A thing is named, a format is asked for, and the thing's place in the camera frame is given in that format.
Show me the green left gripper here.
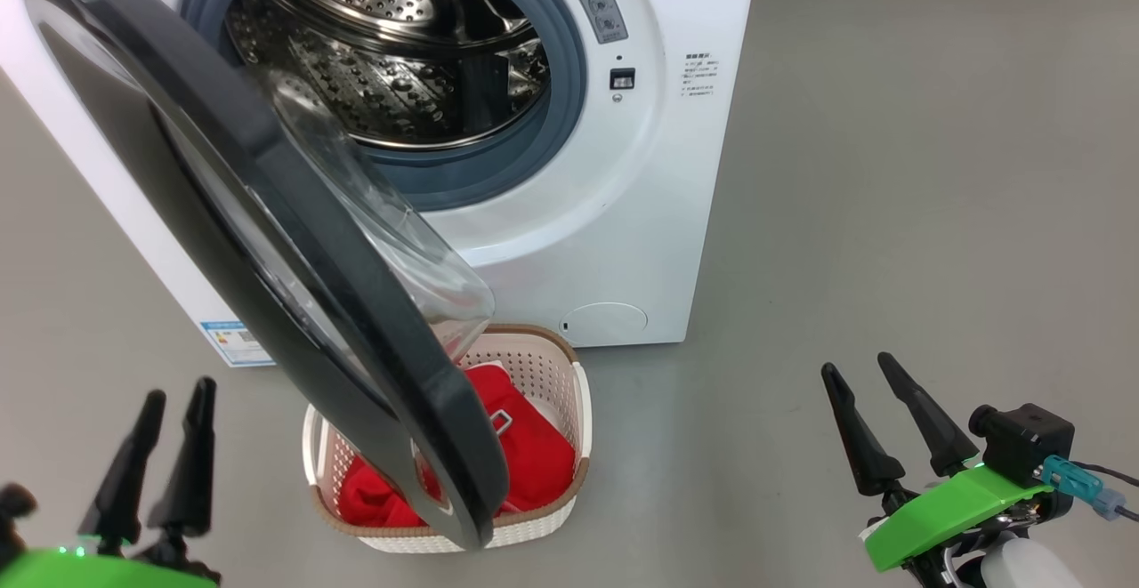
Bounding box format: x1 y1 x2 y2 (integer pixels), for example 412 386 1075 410
0 377 222 588

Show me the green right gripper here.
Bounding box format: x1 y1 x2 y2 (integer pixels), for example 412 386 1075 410
820 352 1073 588

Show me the black round glass washer door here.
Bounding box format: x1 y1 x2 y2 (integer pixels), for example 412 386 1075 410
20 0 510 552

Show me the cream perforated laundry basket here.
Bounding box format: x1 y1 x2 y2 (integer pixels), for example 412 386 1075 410
301 324 593 555

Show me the white front-load washing machine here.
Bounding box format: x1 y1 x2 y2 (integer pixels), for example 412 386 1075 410
0 0 762 366

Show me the stainless steel washing machine drum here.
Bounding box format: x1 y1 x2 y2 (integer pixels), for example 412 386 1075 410
222 0 553 151

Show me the blue energy label sticker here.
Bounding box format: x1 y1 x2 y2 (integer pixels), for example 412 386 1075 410
200 321 275 366

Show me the black cable with teal connector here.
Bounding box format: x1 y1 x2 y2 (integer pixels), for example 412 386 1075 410
1041 455 1139 522

